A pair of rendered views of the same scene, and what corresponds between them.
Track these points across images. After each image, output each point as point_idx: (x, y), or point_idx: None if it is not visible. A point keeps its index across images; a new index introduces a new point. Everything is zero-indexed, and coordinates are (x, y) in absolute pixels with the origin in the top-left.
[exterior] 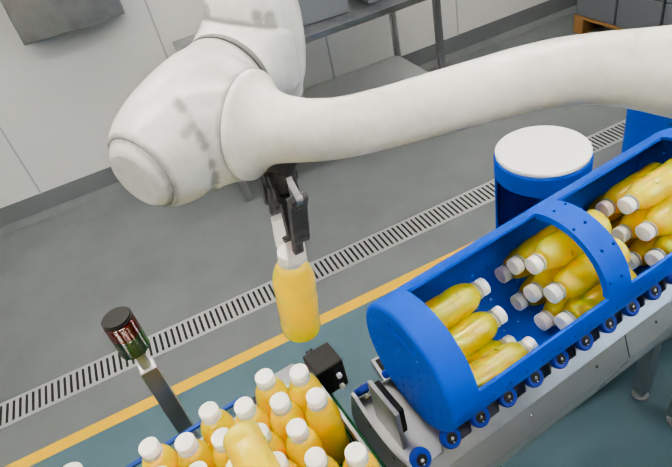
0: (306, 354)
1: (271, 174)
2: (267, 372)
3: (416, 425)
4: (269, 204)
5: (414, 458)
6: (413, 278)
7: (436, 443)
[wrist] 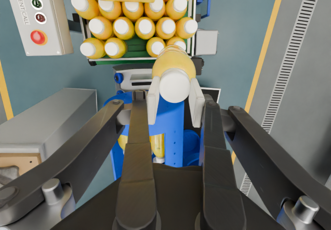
0: (201, 60)
1: (174, 222)
2: (192, 29)
3: (139, 86)
4: (214, 113)
5: (117, 75)
6: (177, 139)
7: (126, 88)
